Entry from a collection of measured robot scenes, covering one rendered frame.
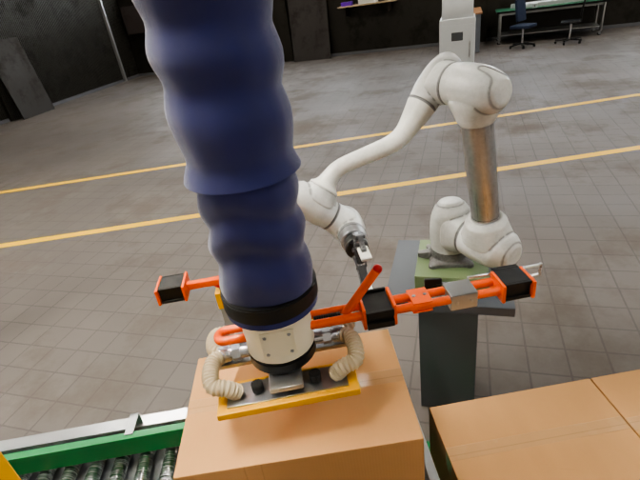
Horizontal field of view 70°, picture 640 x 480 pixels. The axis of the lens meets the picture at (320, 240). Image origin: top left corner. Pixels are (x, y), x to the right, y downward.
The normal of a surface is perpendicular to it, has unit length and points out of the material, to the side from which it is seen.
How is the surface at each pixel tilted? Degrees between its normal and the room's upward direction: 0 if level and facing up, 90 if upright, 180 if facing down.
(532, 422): 0
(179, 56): 81
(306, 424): 0
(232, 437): 0
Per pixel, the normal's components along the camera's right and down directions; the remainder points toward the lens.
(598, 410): -0.13, -0.86
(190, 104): -0.33, 0.26
